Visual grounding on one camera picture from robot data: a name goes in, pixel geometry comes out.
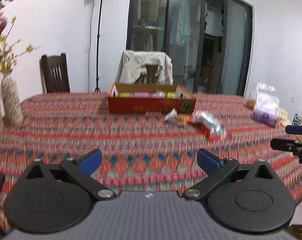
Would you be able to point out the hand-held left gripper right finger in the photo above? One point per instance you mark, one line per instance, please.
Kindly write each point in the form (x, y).
(208, 162)

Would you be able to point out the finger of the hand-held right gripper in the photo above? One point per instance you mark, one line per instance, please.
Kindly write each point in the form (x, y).
(282, 144)
(295, 129)

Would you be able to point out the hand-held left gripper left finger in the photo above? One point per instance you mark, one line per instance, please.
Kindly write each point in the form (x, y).
(91, 161)

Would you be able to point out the pile of snack packets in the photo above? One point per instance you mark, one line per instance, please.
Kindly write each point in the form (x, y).
(208, 123)

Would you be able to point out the orange cardboard box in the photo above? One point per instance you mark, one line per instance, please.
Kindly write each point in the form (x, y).
(141, 106)

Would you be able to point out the row of sorted snack packets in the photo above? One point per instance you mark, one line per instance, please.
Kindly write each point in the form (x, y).
(141, 95)

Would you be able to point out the pale yellow puffed snacks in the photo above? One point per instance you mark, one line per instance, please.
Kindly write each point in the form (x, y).
(283, 116)

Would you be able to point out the purple tissue pack in bag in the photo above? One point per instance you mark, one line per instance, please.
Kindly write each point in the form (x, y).
(265, 110)

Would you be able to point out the brown round bun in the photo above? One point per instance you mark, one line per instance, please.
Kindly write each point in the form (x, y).
(251, 103)

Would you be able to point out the brown cardboard carton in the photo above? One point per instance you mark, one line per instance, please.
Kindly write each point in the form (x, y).
(300, 230)

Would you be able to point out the small floral patterned vase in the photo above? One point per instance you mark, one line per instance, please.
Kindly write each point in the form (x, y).
(12, 100)

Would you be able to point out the wooden chair under jacket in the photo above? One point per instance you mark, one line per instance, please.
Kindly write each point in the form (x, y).
(151, 76)

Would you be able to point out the dark wooden chair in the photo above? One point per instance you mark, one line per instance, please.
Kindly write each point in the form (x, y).
(54, 62)

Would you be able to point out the beige jacket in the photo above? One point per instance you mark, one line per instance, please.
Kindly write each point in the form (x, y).
(133, 65)

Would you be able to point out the yellow artificial flowers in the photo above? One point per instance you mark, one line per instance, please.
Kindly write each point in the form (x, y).
(5, 62)

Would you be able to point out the hanging pale shirt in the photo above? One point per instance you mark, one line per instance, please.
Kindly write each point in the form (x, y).
(181, 25)

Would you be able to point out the black framed sliding glass door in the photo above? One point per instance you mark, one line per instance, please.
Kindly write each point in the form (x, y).
(151, 10)

